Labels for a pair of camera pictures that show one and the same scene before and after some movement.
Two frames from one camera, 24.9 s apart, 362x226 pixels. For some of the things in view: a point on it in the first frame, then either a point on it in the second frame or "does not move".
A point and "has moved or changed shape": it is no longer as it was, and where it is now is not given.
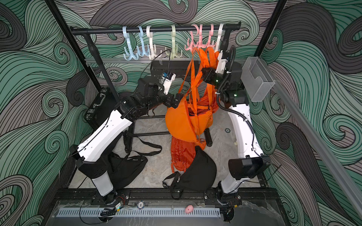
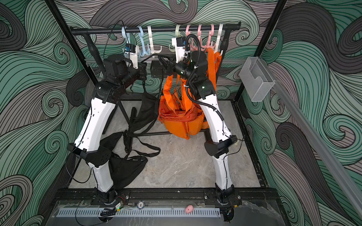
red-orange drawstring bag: (200, 96) has moved or changed shape
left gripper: (175, 100) -> (139, 71)
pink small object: (189, 209) does not move
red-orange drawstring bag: (182, 153) -> (177, 101)
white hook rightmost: (219, 36) does not move
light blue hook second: (141, 33) does not move
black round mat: (123, 168) does not move
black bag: (198, 177) -> (144, 121)
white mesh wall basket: (256, 77) does not move
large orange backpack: (193, 119) has moved or changed shape
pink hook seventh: (211, 33) does not move
